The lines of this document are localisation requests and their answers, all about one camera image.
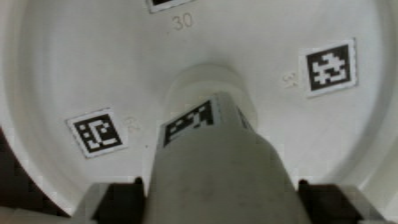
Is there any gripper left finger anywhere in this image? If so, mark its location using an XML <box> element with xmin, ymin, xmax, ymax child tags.
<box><xmin>71</xmin><ymin>178</ymin><xmax>145</xmax><ymax>224</ymax></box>

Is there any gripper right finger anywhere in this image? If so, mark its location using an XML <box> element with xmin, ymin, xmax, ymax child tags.
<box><xmin>294</xmin><ymin>179</ymin><xmax>387</xmax><ymax>224</ymax></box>

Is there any white cylindrical table leg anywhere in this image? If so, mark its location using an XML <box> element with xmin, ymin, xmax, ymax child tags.
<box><xmin>143</xmin><ymin>93</ymin><xmax>310</xmax><ymax>224</ymax></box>

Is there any white round table top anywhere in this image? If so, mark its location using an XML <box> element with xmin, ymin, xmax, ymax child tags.
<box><xmin>0</xmin><ymin>0</ymin><xmax>398</xmax><ymax>216</ymax></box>

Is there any white U-shaped fence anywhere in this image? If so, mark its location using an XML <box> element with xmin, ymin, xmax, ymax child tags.
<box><xmin>0</xmin><ymin>206</ymin><xmax>71</xmax><ymax>224</ymax></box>

